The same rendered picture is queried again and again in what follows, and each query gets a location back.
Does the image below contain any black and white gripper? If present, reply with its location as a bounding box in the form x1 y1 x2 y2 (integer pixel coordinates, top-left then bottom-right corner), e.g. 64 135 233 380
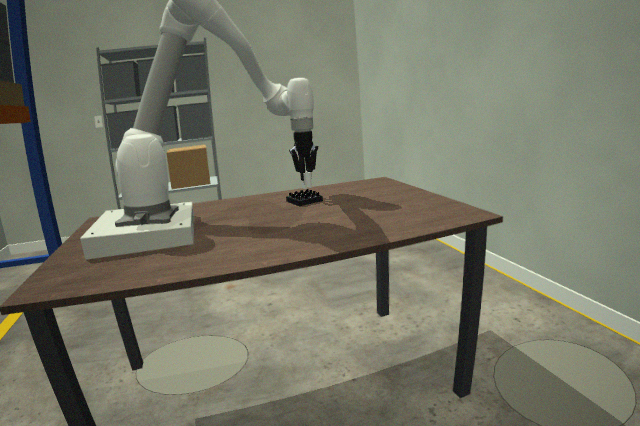
289 131 318 189

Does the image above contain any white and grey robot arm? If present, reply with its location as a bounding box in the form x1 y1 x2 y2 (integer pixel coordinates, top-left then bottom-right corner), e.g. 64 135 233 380
115 0 314 227

